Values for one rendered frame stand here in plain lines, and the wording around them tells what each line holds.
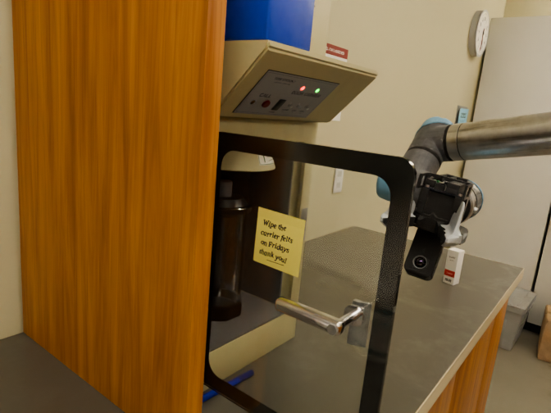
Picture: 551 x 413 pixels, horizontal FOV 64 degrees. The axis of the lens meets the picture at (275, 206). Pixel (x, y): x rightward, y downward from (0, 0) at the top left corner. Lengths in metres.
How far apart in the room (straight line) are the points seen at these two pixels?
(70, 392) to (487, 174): 3.23
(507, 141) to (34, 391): 0.92
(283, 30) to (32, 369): 0.71
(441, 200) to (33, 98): 0.69
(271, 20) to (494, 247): 3.25
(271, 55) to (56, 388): 0.64
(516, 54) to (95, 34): 3.22
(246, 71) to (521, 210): 3.16
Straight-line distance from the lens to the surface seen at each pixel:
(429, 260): 0.74
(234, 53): 0.62
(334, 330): 0.50
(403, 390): 0.92
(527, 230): 3.64
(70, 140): 0.79
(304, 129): 0.87
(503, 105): 3.63
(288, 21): 0.63
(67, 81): 0.79
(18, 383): 0.91
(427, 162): 0.93
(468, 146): 0.94
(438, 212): 0.70
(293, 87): 0.69
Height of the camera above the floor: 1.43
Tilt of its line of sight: 12 degrees down
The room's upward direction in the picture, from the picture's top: 5 degrees clockwise
